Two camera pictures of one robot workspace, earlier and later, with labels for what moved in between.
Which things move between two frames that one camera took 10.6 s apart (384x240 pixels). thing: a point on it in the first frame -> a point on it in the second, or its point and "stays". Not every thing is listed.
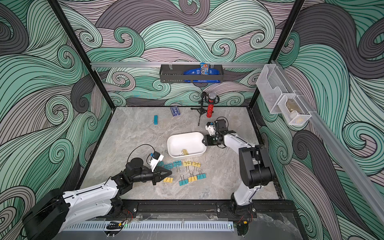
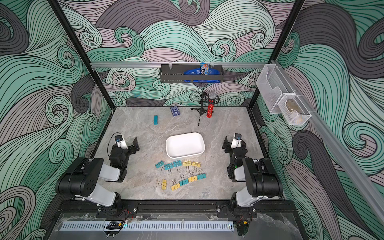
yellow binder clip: (193, 178) stays
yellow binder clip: (196, 164) stays
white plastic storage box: (192, 142) stays
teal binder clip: (201, 176) stays
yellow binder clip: (184, 152) -> (164, 186)
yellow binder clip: (168, 179) -> (175, 186)
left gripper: (157, 176) -> (135, 146)
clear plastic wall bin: (272, 85) stays
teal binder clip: (168, 166) stays
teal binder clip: (178, 163) stays
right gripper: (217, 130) -> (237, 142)
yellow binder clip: (187, 163) stays
